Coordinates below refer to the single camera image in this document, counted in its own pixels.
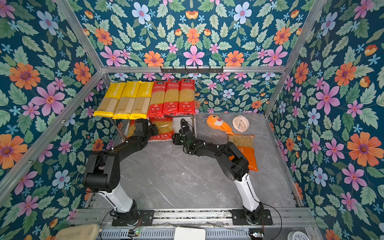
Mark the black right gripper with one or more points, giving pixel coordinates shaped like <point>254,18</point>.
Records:
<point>176,140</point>

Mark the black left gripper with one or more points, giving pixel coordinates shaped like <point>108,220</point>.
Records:
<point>152,127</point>

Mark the red macaroni bag small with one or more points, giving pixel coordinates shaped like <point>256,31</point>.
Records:
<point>131,129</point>

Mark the yellow spaghetti pack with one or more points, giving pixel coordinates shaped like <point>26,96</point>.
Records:
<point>142,102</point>
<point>127,100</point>
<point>110,101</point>

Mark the red macaroni bag large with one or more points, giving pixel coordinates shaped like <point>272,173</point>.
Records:
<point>165,129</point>

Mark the red spaghetti pack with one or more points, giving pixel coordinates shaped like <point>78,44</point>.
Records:
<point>157,100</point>
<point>187,97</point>
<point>172,97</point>

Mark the red spaghetti pack front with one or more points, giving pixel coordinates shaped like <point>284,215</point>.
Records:
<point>187,97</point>

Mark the orange macaroni bag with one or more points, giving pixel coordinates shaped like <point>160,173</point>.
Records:
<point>245,143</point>

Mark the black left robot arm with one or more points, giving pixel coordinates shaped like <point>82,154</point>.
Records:
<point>102,175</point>

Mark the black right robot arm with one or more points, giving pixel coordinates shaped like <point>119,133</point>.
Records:
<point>233,163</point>

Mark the orange fish plush toy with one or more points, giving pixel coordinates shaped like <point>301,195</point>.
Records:
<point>215,122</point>

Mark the pink round alarm clock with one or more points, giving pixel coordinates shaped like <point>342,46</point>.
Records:
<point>241,123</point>

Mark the white box at bottom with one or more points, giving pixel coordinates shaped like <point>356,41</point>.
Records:
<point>182,233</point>

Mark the beige cushion bottom left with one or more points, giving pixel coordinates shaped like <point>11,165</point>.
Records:
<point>82,232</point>

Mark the white round device bottom right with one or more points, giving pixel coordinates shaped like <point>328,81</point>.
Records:
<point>297,235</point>

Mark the black hook rail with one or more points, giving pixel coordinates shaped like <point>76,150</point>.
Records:
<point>191,70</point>

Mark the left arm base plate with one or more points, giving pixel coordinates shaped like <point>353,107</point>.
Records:
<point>133,218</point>

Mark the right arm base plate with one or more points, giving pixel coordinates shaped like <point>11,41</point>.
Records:
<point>240,217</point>

